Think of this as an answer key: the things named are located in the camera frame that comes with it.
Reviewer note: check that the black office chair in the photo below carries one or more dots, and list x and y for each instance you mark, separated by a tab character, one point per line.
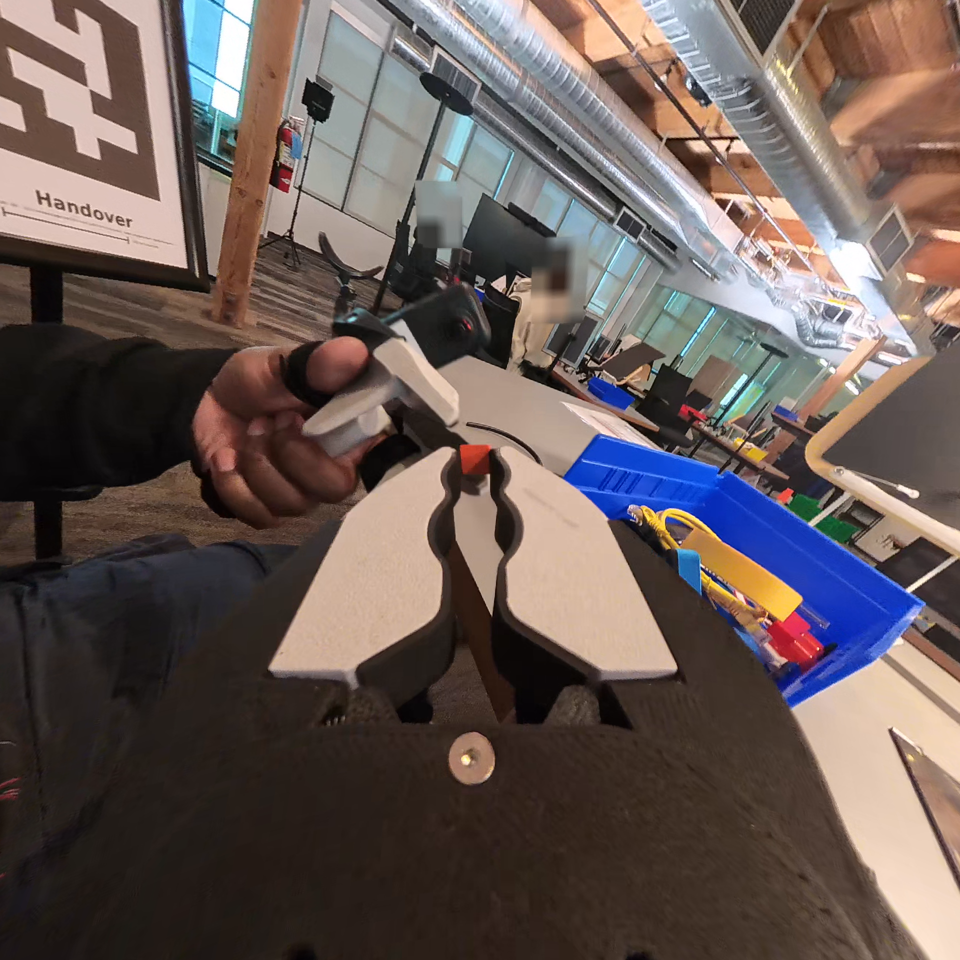
496	319

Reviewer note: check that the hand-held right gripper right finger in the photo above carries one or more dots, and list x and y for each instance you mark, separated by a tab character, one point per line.
577	577

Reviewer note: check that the white paper sheet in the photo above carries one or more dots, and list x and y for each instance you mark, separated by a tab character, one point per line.
607	424

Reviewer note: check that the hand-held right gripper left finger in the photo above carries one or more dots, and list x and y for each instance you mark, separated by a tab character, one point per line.
375	577

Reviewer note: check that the black floor lamp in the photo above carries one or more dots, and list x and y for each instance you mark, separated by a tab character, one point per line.
447	94

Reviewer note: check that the foil-wrapped ceiling duct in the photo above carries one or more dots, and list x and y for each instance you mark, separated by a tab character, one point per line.
787	127

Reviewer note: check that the yellow flat strip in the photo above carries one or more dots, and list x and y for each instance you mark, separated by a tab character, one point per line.
750	577

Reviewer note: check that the black computer monitor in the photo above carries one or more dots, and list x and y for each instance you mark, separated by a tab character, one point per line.
495	232

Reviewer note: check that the black panel light on tripod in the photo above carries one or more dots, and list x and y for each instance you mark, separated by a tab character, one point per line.
318	100

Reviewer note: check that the wooden post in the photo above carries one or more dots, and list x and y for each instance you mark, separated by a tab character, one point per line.
251	187

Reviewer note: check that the person's left forearm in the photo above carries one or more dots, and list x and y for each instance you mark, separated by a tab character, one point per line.
90	412

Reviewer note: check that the framed black and white sign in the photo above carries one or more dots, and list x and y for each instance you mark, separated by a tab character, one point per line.
90	225

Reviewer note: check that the dark framed panel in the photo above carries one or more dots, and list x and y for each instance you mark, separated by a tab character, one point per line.
937	802

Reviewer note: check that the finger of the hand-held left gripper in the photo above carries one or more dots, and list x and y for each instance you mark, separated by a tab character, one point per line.
420	382

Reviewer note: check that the red fire extinguisher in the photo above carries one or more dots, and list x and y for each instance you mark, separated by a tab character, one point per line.
283	161

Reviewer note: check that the spiral metal ceiling duct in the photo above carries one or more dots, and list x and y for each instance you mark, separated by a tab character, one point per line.
525	97

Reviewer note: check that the black curved stand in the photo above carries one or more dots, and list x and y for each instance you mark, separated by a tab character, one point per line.
346	264

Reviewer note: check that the black board with cream frame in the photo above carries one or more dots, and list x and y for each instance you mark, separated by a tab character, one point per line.
900	435

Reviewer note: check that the black sign stand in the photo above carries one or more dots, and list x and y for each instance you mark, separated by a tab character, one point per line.
46	315

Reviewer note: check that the small red cube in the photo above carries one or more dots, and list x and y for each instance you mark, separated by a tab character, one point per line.
474	459

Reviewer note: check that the small blue bin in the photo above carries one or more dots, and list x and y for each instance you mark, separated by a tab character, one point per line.
611	391

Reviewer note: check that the small blue block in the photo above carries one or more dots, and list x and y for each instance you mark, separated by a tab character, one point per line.
688	570

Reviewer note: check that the person's legs in jeans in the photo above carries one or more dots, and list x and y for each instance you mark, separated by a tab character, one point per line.
112	637

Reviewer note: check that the blue plastic bin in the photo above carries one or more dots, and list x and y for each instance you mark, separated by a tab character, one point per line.
637	472

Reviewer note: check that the red plastic blocks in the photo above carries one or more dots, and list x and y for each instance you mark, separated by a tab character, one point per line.
795	641

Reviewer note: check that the green plastic bins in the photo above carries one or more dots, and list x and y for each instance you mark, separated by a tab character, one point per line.
814	510

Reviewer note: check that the person's left hand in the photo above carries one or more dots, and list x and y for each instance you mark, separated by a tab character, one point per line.
247	450

